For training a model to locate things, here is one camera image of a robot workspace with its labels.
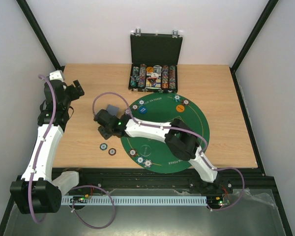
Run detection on teal poker chip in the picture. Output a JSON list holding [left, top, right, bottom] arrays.
[[100, 143, 108, 150]]

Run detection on blue patterned card deck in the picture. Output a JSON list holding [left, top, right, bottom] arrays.
[[106, 104, 119, 116]]

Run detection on grey chips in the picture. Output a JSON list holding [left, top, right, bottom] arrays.
[[124, 109, 131, 116]]

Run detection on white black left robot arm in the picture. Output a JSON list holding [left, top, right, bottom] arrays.
[[10, 70, 85, 214]]

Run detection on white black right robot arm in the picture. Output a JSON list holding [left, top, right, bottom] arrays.
[[94, 109, 222, 193]]

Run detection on blue small blind button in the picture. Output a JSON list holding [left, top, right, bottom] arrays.
[[139, 106, 147, 114]]

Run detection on clear glass dealer puck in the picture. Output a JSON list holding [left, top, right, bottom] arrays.
[[140, 145, 151, 157]]

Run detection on round green poker mat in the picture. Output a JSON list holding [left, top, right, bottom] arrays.
[[121, 93, 210, 174]]

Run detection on leftmost chip row in case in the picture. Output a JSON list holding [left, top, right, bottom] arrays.
[[130, 66, 140, 87]]

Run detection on chip row in case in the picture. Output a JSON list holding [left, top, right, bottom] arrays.
[[130, 66, 140, 87], [169, 65, 176, 89], [138, 64, 147, 88], [161, 65, 169, 89]]

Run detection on triangular all in button in case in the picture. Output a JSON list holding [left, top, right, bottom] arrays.
[[146, 77, 157, 87]]

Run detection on orange big blind button in case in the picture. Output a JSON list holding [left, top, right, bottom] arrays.
[[146, 67, 154, 73]]

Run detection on orange big blind button on mat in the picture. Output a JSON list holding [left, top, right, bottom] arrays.
[[176, 104, 185, 113]]

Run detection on black poker chip case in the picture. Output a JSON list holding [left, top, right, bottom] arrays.
[[128, 28, 183, 93]]

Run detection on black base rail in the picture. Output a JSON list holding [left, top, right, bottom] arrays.
[[51, 168, 277, 197]]

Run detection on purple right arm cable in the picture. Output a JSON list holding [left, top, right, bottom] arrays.
[[92, 92, 245, 211]]

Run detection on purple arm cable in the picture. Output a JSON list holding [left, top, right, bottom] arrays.
[[29, 74, 57, 224], [92, 92, 245, 211]]

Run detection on black aluminium frame post left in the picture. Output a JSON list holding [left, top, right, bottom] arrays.
[[16, 0, 65, 71]]

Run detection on black aluminium frame post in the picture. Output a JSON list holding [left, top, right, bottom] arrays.
[[230, 0, 280, 71], [16, 0, 65, 71]]

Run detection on white slotted cable duct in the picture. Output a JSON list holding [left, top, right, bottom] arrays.
[[61, 196, 207, 206]]

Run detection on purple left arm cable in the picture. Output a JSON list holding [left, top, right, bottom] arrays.
[[29, 74, 57, 224]]

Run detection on black aluminium frame post right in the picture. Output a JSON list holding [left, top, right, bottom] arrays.
[[230, 0, 280, 71]]

